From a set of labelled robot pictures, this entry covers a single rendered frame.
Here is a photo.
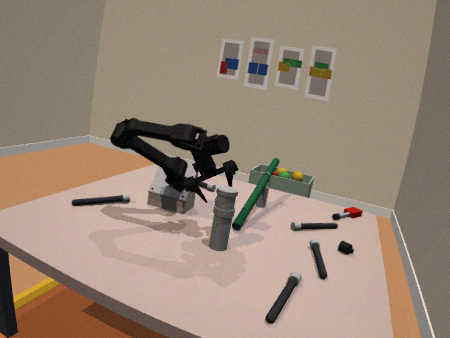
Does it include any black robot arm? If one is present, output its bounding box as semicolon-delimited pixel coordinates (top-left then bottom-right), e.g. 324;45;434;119
110;118;230;192

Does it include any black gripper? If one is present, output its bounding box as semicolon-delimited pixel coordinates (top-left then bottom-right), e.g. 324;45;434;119
183;155;238;203

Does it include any green cylinder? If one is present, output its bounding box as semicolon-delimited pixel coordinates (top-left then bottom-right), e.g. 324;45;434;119
232;158;279;230

